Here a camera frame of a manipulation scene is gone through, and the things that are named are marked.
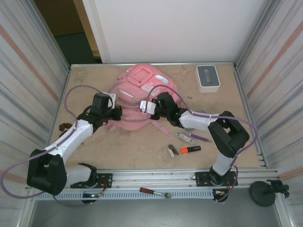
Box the slotted grey cable duct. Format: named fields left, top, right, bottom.
left=35, top=190, right=215, bottom=201

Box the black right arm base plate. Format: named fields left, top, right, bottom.
left=195, top=171, right=238, bottom=188

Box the pink student backpack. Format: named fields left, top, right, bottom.
left=107, top=65, right=178, bottom=137

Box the small brown crumpled object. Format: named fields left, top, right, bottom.
left=58, top=122, right=71, bottom=137

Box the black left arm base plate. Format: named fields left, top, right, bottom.
left=70, top=173, right=113, bottom=189

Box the grey-blue pencil case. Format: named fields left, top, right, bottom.
left=183, top=109, right=210, bottom=132

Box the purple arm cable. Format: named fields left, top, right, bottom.
left=0, top=85, right=114, bottom=208
left=144, top=84, right=258, bottom=203

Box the red-handled ratchet wrench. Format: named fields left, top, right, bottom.
left=139, top=187, right=173, bottom=199

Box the purple pen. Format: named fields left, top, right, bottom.
left=190, top=133, right=213, bottom=143

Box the clear plastic small case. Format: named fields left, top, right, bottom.
left=175, top=131, right=197, bottom=145

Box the white grey tissue box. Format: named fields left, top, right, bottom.
left=196, top=65, right=222, bottom=94

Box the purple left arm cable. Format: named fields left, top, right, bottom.
left=0, top=85, right=114, bottom=208

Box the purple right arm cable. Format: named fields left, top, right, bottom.
left=144, top=84, right=258, bottom=203

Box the aluminium front rail frame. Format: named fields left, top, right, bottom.
left=25, top=168, right=280, bottom=192

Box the corrugated side panel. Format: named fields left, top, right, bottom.
left=0, top=0, right=71, bottom=227
left=233, top=0, right=303, bottom=227

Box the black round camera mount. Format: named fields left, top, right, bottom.
left=249, top=179, right=291, bottom=208

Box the small grey stapler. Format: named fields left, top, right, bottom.
left=167, top=144, right=178, bottom=158

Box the aluminium back rail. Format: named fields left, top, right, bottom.
left=70, top=61, right=237, bottom=68

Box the orange black highlighter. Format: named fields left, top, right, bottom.
left=180, top=145, right=202, bottom=154

